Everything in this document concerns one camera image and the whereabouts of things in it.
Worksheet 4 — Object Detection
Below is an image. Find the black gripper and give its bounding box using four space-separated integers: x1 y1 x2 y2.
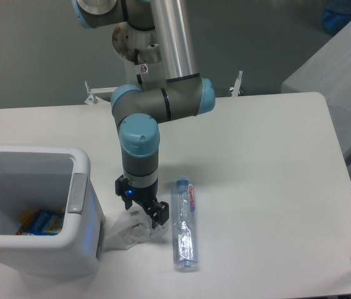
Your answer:
115 175 169 229

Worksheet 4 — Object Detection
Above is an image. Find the grey covered side table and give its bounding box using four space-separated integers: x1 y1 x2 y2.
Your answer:
281 22 351 162

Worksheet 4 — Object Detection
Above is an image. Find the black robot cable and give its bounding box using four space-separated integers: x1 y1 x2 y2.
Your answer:
133 49 145 91

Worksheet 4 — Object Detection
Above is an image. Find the clear plastic water bottle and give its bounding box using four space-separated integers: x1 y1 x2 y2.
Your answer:
171 177 199 273

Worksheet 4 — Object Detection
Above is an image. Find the blue plastic bag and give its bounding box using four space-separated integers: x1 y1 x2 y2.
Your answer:
322 1 351 36

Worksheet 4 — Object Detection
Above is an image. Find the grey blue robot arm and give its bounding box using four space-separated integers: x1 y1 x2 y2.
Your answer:
72 1 215 227

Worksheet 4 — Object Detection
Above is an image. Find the white left base bracket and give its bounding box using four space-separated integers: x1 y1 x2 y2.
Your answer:
84 80 117 105

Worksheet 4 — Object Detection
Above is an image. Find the blue yellow box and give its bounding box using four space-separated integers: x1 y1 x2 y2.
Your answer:
16 209 65 236

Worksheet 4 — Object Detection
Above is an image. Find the white plastic wrapper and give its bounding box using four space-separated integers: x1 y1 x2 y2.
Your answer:
102 206 169 252

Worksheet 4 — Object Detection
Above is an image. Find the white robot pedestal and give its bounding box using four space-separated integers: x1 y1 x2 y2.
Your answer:
112 22 166 91

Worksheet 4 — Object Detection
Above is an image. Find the white base bracket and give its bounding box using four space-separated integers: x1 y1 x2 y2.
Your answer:
229 70 243 97
84 80 117 105

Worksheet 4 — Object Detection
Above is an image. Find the white right base bracket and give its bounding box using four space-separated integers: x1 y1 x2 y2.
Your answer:
229 70 243 97

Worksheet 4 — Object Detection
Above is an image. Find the white plastic trash can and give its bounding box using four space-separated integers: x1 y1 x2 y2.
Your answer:
0 145 105 275

